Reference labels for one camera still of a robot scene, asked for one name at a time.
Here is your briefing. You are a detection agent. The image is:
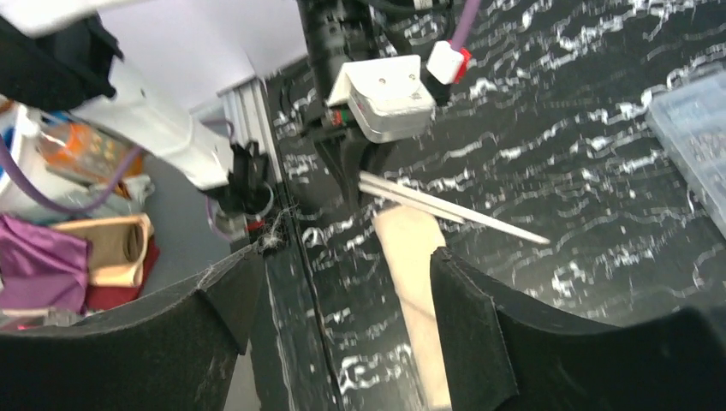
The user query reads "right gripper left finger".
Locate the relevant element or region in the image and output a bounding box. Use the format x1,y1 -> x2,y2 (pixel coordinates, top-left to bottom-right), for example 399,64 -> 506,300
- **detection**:
1,249 -> 265,410

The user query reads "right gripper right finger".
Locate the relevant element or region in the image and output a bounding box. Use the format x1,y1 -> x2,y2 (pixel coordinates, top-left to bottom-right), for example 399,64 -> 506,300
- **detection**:
431,247 -> 725,410

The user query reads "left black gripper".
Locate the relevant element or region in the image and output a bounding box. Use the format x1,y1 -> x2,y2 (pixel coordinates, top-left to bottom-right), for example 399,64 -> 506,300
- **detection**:
298,1 -> 453,210

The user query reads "beige cloth napkin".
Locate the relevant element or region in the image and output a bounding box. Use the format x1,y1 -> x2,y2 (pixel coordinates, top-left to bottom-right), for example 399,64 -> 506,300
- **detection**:
373,205 -> 451,410

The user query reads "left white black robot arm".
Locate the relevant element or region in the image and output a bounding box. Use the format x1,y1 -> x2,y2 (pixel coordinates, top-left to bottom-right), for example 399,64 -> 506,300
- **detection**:
1,1 -> 465,215

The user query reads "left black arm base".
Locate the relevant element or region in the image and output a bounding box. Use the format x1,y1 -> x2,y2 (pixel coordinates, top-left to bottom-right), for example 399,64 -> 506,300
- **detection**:
202,140 -> 275,241

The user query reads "beige and red cloth pile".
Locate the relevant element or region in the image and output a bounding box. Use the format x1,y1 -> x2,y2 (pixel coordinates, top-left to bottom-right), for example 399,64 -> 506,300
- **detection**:
52,213 -> 160,311

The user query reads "purple cloth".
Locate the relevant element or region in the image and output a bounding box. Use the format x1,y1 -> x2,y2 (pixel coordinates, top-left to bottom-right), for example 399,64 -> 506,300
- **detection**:
1,215 -> 90,313

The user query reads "clear plastic screw box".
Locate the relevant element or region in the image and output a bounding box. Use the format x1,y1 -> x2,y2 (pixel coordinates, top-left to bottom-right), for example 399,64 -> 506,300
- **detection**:
646,63 -> 725,234

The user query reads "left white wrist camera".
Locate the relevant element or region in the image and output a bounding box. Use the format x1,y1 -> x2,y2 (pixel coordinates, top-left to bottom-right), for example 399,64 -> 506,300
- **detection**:
326,55 -> 436,144

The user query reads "aluminium frame rail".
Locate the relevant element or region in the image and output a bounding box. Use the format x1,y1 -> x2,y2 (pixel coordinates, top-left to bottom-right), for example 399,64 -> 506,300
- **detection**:
220,78 -> 283,185

